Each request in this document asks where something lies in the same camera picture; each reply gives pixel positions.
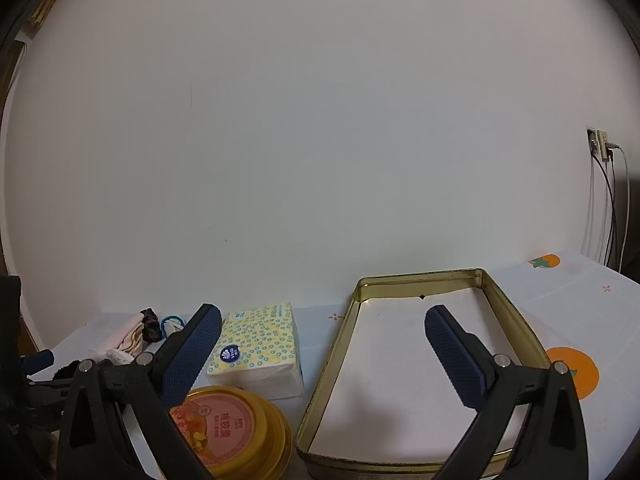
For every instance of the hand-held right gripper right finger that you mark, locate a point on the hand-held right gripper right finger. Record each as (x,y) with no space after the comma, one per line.
(455,355)

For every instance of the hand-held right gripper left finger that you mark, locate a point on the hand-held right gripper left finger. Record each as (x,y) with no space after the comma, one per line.
(192,355)

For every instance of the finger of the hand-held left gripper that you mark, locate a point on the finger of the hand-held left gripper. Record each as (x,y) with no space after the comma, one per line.
(39,360)

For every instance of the grey sock blue cuff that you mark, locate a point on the grey sock blue cuff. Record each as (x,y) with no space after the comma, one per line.
(172,327)

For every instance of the dark purple sock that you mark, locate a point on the dark purple sock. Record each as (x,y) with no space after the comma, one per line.
(150,325)

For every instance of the gold rectangular tin box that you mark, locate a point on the gold rectangular tin box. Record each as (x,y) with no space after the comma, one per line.
(390,350)

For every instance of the pink cloth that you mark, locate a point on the pink cloth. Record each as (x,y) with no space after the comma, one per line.
(124,329)

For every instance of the cream striped cloth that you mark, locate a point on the cream striped cloth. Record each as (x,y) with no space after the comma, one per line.
(136,342)

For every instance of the yellow patterned tissue pack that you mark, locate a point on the yellow patterned tissue pack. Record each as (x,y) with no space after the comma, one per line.
(255,350)

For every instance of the white cloth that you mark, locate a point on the white cloth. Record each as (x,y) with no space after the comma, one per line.
(112,355)

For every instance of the round yellow tin pink lid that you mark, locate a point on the round yellow tin pink lid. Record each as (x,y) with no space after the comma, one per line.
(235,425)

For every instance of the white tablecloth orange fruit print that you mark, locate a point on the white tablecloth orange fruit print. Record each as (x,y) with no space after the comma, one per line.
(320,330)

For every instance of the brown wooden door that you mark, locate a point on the brown wooden door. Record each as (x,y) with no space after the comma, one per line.
(15,67)

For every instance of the white wall socket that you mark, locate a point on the white wall socket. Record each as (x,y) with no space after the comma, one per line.
(598,144)

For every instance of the yellow wall decoration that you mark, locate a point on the yellow wall decoration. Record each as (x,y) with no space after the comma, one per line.
(44,10)

